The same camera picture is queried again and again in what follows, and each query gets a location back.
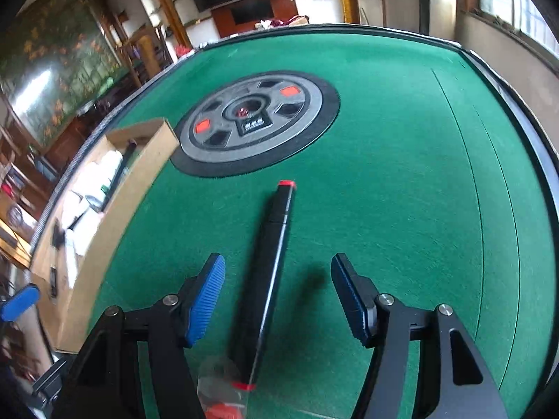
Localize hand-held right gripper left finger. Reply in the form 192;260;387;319
52;252;226;419

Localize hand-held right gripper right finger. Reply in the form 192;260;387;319
331;253;509;419

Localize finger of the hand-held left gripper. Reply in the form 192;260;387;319
32;355;79;402
0;284;41;322

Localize black marker pen red ends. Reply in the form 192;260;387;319
229;180;298;391

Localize cardboard box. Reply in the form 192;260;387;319
30;117;181;353

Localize pile of white and black boxes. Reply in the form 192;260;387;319
50;140;147;300

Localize cluttered wooden cabinet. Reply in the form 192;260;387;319
0;91;59;269

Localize clear plastic bag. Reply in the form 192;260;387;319
196;355;249;419

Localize grey round table control panel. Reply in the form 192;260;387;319
168;70;340;179

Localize background green table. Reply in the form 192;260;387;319
94;59;147;99

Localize large landscape painting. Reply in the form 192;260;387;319
0;0;127;149

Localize colourful clutter heap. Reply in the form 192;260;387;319
255;15;311;31

